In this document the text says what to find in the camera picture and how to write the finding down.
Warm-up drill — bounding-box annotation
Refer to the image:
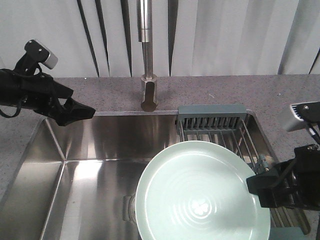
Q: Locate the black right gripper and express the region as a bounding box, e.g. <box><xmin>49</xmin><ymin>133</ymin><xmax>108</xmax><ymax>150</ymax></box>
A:
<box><xmin>246</xmin><ymin>144</ymin><xmax>320</xmax><ymax>211</ymax></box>

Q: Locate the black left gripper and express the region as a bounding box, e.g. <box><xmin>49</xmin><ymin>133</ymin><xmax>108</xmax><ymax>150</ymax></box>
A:
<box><xmin>0</xmin><ymin>68</ymin><xmax>96</xmax><ymax>127</ymax></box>

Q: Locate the light green round plate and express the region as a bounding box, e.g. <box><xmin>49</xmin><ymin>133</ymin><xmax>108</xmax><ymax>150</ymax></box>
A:
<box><xmin>135</xmin><ymin>140</ymin><xmax>271</xmax><ymax>240</ymax></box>

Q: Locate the grey sink dish rack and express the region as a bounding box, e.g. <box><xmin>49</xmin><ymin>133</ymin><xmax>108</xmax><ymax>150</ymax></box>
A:
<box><xmin>175</xmin><ymin>104</ymin><xmax>311</xmax><ymax>240</ymax></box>

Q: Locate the stainless steel sink basin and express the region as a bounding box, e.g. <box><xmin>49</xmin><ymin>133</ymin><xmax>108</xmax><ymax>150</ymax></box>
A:
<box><xmin>0</xmin><ymin>110</ymin><xmax>184</xmax><ymax>240</ymax></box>

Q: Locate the white pleated curtain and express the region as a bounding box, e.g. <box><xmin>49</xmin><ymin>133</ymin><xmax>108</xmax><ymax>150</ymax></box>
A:
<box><xmin>0</xmin><ymin>0</ymin><xmax>320</xmax><ymax>77</ymax></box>

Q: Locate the stainless steel faucet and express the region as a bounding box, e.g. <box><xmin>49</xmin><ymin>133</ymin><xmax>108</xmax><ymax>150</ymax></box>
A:
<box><xmin>136</xmin><ymin>0</ymin><xmax>158</xmax><ymax>112</ymax></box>

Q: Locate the metal sink drain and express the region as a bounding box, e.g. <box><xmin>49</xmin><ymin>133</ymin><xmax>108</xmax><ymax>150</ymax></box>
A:
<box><xmin>122</xmin><ymin>195</ymin><xmax>137</xmax><ymax>225</ymax></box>

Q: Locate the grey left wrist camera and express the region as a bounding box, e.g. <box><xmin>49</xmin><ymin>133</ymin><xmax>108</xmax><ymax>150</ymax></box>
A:
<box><xmin>34</xmin><ymin>39</ymin><xmax>58</xmax><ymax>70</ymax></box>

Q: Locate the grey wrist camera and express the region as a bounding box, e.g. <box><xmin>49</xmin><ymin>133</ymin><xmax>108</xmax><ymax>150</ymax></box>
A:
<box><xmin>34</xmin><ymin>39</ymin><xmax>58</xmax><ymax>70</ymax></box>
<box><xmin>278</xmin><ymin>103</ymin><xmax>307</xmax><ymax>132</ymax></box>

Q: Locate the black left camera bracket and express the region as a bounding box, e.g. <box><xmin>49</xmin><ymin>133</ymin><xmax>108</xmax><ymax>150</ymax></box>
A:
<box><xmin>14</xmin><ymin>39</ymin><xmax>50</xmax><ymax>76</ymax></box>

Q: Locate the black camera bracket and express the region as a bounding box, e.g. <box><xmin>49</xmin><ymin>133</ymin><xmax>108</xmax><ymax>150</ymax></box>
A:
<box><xmin>14</xmin><ymin>39</ymin><xmax>50</xmax><ymax>76</ymax></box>
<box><xmin>296</xmin><ymin>101</ymin><xmax>320</xmax><ymax>124</ymax></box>

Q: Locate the black right camera cable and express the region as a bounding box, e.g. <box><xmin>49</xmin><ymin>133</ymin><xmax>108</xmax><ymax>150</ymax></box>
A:
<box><xmin>303</xmin><ymin>121</ymin><xmax>320</xmax><ymax>146</ymax></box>

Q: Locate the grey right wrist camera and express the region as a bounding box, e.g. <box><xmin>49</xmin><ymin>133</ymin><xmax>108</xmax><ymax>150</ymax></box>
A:
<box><xmin>278</xmin><ymin>103</ymin><xmax>307</xmax><ymax>132</ymax></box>

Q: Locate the black right camera bracket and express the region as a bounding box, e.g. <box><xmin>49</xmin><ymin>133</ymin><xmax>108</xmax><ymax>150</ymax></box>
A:
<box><xmin>296</xmin><ymin>101</ymin><xmax>320</xmax><ymax>124</ymax></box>

